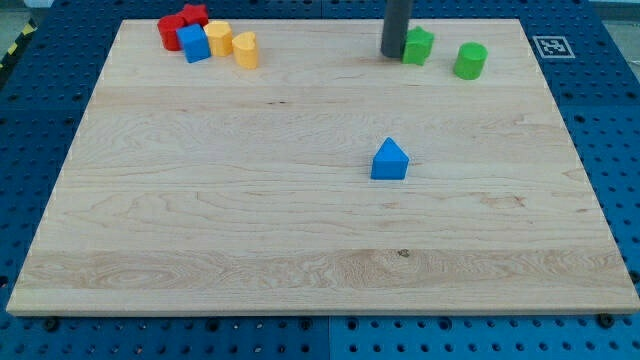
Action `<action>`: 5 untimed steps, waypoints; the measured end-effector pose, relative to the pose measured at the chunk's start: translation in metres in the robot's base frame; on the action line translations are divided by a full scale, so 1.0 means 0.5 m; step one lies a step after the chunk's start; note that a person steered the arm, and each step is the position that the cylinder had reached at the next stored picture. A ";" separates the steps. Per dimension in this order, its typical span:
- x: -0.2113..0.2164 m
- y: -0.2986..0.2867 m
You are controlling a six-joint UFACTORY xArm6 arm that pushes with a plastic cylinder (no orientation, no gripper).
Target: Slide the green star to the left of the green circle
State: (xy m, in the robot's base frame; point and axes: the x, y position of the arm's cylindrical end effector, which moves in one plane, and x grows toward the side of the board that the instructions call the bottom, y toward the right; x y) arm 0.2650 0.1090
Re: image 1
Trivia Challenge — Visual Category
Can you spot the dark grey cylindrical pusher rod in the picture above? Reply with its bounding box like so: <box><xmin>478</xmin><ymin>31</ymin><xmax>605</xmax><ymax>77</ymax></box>
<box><xmin>380</xmin><ymin>0</ymin><xmax>413</xmax><ymax>58</ymax></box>

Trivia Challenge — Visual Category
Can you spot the yellow hexagon block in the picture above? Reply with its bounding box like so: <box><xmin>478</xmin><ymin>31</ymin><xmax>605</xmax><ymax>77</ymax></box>
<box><xmin>203</xmin><ymin>20</ymin><xmax>233</xmax><ymax>57</ymax></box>

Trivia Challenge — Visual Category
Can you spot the yellow heart block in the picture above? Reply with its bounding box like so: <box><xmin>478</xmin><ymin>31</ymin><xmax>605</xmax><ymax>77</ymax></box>
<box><xmin>232</xmin><ymin>31</ymin><xmax>259</xmax><ymax>69</ymax></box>

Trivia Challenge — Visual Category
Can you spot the red star block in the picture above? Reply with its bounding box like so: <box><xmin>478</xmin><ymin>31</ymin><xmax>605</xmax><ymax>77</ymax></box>
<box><xmin>178</xmin><ymin>4</ymin><xmax>209</xmax><ymax>27</ymax></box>

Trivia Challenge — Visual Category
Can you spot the red cylinder block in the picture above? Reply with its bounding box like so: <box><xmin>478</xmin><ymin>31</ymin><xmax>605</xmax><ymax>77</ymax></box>
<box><xmin>157</xmin><ymin>14</ymin><xmax>186</xmax><ymax>51</ymax></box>

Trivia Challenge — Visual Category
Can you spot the blue triangle block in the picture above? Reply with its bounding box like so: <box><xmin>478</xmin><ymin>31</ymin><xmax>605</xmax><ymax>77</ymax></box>
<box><xmin>370</xmin><ymin>137</ymin><xmax>409</xmax><ymax>180</ymax></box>

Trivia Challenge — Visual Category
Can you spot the white fiducial marker tag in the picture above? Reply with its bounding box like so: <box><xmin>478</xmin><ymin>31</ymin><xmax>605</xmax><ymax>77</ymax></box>
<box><xmin>533</xmin><ymin>35</ymin><xmax>575</xmax><ymax>59</ymax></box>

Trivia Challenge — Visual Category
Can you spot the green star block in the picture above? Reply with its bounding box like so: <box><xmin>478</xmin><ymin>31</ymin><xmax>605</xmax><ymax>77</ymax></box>
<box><xmin>402</xmin><ymin>26</ymin><xmax>435</xmax><ymax>66</ymax></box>

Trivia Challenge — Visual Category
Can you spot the blue cube block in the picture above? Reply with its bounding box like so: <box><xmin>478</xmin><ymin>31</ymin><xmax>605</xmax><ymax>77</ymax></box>
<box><xmin>176</xmin><ymin>24</ymin><xmax>211</xmax><ymax>63</ymax></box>

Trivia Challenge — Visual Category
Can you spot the light wooden board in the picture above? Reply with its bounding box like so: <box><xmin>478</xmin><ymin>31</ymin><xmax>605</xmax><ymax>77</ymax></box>
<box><xmin>7</xmin><ymin>19</ymin><xmax>639</xmax><ymax>316</ymax></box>

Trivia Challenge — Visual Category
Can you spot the green cylinder block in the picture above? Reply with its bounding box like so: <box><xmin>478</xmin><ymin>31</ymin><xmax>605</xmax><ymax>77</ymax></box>
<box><xmin>453</xmin><ymin>42</ymin><xmax>488</xmax><ymax>80</ymax></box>

